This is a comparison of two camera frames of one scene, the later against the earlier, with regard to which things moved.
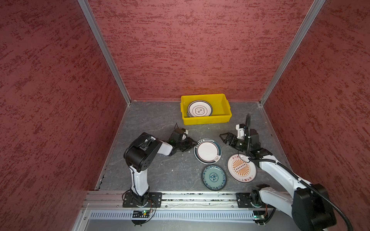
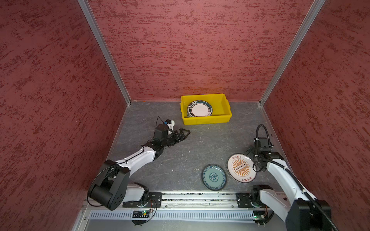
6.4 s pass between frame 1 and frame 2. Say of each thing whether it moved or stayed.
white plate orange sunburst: stayed
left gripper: moved
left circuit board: stayed
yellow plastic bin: stayed
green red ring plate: moved
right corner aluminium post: stayed
